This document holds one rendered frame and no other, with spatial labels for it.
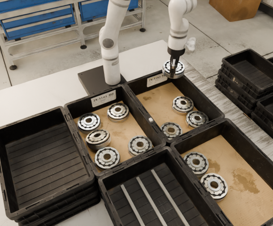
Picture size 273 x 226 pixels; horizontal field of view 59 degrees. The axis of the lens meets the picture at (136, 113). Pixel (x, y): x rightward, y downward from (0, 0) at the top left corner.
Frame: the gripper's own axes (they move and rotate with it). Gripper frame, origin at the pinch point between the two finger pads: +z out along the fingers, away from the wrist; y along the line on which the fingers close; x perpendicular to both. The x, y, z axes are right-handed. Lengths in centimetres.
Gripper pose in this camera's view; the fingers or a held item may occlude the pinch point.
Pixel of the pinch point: (172, 71)
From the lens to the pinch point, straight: 115.0
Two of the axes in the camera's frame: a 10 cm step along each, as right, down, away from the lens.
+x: 9.7, 1.7, -1.5
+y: -2.3, 7.3, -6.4
